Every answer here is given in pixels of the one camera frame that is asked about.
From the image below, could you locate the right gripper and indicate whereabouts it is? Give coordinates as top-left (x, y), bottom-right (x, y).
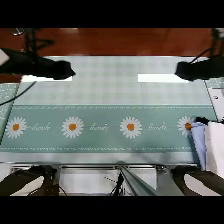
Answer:
top-left (174, 60), bottom-right (201, 82)

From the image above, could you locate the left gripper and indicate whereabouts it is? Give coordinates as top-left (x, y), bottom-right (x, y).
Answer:
top-left (49, 60), bottom-right (77, 81)

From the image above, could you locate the light blue garment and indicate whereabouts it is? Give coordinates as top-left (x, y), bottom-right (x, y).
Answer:
top-left (190, 121), bottom-right (208, 172)

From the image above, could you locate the white garment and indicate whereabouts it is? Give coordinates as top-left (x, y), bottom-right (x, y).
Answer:
top-left (203, 121), bottom-right (224, 180)

